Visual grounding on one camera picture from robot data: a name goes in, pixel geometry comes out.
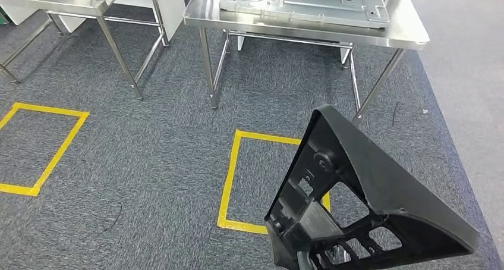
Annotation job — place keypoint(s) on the black plastic plate bracket part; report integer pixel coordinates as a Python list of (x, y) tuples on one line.
[(393, 189)]

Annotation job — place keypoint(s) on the stainless steel workbench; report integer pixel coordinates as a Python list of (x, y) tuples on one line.
[(401, 31)]

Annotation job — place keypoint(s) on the yellow floor tape square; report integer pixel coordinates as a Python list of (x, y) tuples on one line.
[(228, 181), (47, 109)]

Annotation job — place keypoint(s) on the grey aluminium fixture plate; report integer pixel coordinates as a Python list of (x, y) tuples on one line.
[(307, 8)]

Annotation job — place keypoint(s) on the white desk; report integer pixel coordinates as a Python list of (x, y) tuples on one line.
[(173, 8)]

